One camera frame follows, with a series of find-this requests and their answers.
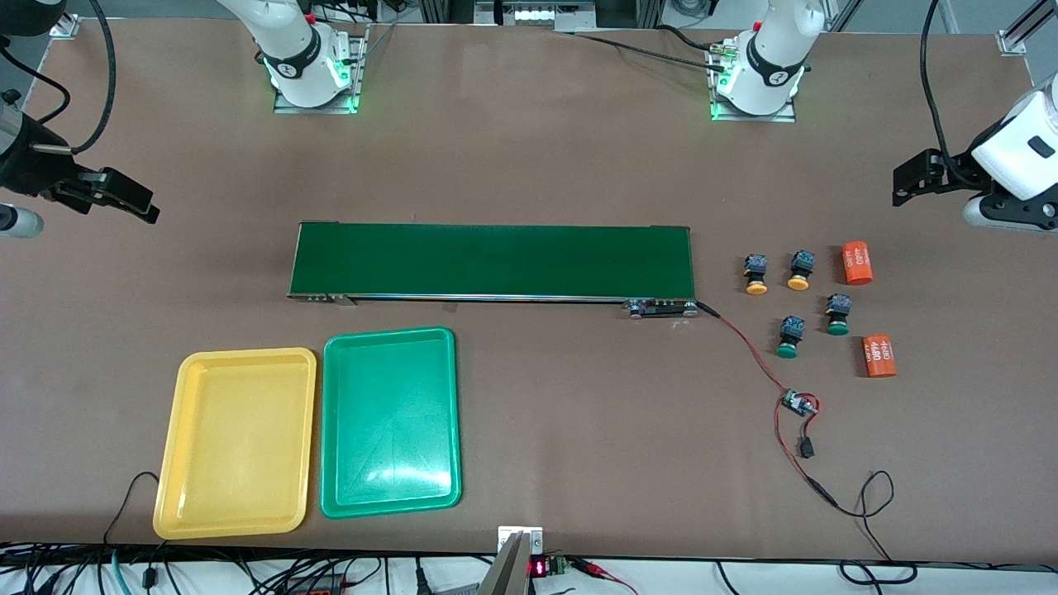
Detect orange cylinder with white print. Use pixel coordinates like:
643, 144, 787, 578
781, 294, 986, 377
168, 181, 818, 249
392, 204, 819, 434
862, 334, 898, 378
841, 240, 875, 286

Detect yellow plastic tray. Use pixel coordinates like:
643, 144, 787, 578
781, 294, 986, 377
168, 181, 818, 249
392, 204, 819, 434
152, 347, 318, 540

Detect green plastic tray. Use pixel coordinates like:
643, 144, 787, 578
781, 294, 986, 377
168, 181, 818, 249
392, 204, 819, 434
319, 327, 462, 520

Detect green belt conveyor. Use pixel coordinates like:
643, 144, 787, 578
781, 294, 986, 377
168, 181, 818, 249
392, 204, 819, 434
287, 221, 700, 320

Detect grey equipment box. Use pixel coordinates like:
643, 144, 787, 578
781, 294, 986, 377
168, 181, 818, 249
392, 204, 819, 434
474, 0, 598, 32

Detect red clip lead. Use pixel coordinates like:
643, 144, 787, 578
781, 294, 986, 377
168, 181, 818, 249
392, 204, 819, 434
570, 558, 637, 595

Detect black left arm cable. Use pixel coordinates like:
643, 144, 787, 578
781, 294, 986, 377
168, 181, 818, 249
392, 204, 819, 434
919, 0, 984, 189

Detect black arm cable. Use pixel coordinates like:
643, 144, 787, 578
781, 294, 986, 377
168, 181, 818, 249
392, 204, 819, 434
919, 0, 984, 189
0, 0, 117, 158

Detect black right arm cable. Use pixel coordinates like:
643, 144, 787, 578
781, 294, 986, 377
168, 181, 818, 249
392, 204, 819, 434
0, 0, 117, 158

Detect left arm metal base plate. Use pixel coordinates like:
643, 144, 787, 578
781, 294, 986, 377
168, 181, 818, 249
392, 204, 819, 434
709, 40, 798, 123

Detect red and black wire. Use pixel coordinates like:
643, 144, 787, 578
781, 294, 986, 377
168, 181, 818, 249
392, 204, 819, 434
697, 302, 840, 507

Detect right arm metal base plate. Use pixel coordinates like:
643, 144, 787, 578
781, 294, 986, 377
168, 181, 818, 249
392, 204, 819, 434
273, 23, 369, 115

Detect thin black looped cable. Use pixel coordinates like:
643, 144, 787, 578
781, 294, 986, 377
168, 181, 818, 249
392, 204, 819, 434
833, 470, 918, 586

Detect black base power cable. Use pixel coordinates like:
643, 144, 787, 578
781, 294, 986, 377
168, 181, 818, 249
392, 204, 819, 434
570, 23, 732, 75

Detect black cable bundle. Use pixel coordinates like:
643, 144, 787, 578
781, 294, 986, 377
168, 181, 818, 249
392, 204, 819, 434
0, 541, 389, 595

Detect aluminium camera mount bar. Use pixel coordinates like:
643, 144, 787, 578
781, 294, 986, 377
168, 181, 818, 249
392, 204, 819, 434
478, 526, 545, 595

